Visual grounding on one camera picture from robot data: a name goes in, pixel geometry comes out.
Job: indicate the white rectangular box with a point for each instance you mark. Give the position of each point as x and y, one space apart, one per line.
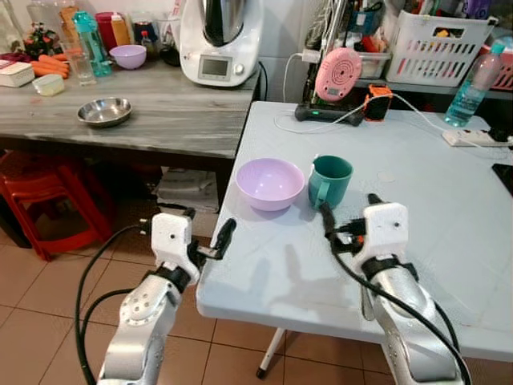
14 74

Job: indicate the white metal table leg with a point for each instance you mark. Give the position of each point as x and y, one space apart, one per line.
271 353

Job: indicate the orange bottle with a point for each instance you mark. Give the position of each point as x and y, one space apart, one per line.
120 30

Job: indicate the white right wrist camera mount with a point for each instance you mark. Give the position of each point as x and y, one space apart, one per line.
386 231

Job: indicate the red storage jar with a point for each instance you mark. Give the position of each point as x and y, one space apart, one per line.
105 30

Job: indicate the clear drinking glass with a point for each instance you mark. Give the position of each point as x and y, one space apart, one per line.
81 67

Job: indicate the green plastic mug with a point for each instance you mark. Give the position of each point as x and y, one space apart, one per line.
332 181

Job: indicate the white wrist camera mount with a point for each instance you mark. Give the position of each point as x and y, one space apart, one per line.
171 239
386 231

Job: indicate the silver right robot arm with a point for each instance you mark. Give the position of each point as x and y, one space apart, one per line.
409 329

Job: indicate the small flowering plant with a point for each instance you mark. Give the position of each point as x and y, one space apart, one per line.
40 40

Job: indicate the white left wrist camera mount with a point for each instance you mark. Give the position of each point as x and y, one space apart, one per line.
171 239

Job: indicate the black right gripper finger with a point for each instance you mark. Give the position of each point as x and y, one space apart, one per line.
327 218
374 200

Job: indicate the large lilac plastic bowl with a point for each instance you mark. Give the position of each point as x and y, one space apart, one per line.
269 186

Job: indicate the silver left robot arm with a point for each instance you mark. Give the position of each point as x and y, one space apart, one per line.
143 321

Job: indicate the white power strip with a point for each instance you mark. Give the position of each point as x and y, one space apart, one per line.
473 138

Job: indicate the red slotted plastic basket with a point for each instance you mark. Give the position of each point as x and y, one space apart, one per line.
505 76

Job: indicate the white wall plug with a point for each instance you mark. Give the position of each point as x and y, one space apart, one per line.
310 57

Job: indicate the orange and black device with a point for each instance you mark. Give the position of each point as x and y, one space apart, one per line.
378 104

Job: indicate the white slotted plastic basket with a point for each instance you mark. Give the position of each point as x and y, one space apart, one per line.
437 54

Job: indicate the stainless steel bowl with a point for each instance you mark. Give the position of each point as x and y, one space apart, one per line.
104 112

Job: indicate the grey wooden counter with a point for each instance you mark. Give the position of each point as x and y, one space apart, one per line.
176 116

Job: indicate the teal drinking bottle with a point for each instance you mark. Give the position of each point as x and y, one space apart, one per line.
94 46

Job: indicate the black charging base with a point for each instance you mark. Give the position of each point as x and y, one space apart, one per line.
325 112

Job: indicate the orange carrot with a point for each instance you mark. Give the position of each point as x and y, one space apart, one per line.
50 67

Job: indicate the red plastic stool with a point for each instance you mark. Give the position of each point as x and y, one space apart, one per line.
48 192

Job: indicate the clear bottle with teal cap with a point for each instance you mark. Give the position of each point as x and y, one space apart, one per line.
471 90

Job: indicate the white folding table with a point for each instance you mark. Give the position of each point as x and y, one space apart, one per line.
425 233

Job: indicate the small lilac plastic bowl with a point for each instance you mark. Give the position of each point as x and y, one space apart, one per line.
128 57

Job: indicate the stack of white papers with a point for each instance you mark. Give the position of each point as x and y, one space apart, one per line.
188 191

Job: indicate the white kitchen cooking machine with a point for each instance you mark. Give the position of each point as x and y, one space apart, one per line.
220 56

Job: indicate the pink round speaker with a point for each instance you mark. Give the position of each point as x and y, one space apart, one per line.
338 74

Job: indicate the small cream food container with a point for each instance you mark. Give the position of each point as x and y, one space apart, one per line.
48 85

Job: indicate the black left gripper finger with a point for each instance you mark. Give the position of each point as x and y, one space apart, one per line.
190 214
224 234

